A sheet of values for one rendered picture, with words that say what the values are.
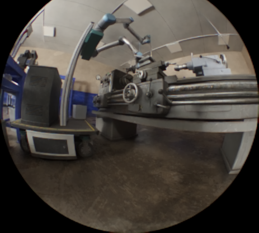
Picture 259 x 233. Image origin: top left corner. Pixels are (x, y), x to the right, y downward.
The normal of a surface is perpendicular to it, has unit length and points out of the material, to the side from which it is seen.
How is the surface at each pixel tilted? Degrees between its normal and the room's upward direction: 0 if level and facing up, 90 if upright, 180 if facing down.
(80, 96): 90
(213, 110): 90
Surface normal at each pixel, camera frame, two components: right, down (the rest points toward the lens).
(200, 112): -0.72, -0.10
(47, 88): 0.62, -0.03
